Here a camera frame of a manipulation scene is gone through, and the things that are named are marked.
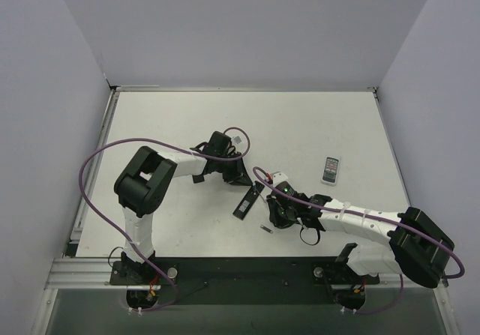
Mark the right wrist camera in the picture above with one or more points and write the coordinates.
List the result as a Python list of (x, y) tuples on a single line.
[(278, 177)]

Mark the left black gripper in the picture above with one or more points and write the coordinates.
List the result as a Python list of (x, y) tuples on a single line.
[(232, 171)]

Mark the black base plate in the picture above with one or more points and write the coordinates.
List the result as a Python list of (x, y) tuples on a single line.
[(242, 281)]

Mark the white remote control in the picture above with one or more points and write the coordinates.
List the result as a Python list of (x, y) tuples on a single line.
[(330, 171)]

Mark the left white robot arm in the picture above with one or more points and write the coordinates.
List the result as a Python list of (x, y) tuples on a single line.
[(143, 184)]

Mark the black remote control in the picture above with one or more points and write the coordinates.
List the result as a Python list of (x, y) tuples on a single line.
[(248, 200)]

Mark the AAA battery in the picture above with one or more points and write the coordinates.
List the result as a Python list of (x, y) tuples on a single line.
[(266, 229)]

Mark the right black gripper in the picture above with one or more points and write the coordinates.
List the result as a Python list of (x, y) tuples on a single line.
[(274, 207)]

